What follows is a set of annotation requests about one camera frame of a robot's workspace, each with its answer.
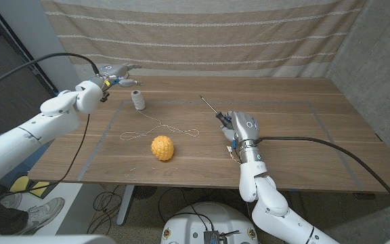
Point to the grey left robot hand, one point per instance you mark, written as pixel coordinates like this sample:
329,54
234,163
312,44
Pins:
113,72

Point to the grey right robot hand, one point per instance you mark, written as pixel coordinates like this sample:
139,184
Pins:
245,127

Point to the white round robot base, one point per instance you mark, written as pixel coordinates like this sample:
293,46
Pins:
208,220

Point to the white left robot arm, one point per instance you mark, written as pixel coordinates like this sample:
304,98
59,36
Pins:
29,135

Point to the yellow bumpy ball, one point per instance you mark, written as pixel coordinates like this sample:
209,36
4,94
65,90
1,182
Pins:
162,148

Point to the grey tape outline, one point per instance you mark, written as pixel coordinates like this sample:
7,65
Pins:
103,135

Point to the beige striped backdrop cloth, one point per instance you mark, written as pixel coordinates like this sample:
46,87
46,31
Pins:
198,34

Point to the yellow floor item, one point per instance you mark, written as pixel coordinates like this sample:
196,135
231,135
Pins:
20,184

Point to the grey sneaker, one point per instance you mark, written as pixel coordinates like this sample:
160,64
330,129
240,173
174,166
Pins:
42,213

